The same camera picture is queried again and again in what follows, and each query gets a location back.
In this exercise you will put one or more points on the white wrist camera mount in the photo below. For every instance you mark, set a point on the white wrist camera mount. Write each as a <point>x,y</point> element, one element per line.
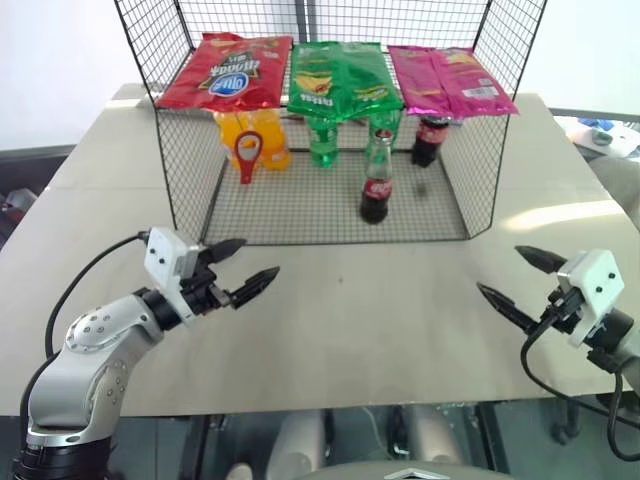
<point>595,280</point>
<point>165,255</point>

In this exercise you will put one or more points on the green chip bag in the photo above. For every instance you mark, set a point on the green chip bag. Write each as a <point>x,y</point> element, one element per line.
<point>340,80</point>

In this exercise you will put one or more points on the red bottle opener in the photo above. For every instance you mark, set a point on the red bottle opener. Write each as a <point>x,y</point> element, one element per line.
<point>247,150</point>

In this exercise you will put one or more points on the orange soda plastic bottle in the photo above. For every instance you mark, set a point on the orange soda plastic bottle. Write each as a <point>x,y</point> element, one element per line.
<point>272,142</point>

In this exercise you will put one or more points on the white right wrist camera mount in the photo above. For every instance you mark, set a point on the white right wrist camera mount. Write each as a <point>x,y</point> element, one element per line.
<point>595,280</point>

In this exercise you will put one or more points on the small teal bowl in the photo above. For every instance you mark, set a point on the small teal bowl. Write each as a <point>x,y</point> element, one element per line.
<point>602,137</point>

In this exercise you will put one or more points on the grey robot torso with logo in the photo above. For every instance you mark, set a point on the grey robot torso with logo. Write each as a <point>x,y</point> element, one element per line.
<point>405,473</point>

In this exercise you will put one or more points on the dark red object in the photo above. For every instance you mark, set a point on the dark red object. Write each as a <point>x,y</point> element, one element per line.
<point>383,133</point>

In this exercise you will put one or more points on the black chair caster wheel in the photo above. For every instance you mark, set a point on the black chair caster wheel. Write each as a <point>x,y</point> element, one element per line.
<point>564,431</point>

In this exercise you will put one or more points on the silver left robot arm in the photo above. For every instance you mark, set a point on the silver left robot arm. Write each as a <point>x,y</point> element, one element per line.
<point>85,360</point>

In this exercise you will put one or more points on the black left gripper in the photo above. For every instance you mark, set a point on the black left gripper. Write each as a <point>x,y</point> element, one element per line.
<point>202,295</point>

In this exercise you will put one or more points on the glass cola bottle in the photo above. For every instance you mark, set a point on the glass cola bottle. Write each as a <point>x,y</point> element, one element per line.
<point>375,195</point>

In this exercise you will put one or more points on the dark cola plastic bottle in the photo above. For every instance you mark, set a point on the dark cola plastic bottle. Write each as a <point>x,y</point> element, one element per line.
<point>427,142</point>

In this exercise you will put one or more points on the pink chip bag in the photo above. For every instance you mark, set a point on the pink chip bag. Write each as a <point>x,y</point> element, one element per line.
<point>445,80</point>

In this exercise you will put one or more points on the red chip bag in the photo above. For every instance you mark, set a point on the red chip bag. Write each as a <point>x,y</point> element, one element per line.
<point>230,75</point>

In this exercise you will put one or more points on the black cart with red part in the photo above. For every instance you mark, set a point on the black cart with red part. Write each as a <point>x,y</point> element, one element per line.
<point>20,170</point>

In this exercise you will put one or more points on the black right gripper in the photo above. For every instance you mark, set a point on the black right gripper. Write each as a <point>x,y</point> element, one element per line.
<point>562,312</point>

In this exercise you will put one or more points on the grey rounded robot leg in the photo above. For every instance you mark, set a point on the grey rounded robot leg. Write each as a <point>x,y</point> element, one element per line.
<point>295,445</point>
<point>435,440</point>

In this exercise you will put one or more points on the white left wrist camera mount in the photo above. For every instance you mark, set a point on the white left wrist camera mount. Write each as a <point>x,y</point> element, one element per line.
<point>165,255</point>

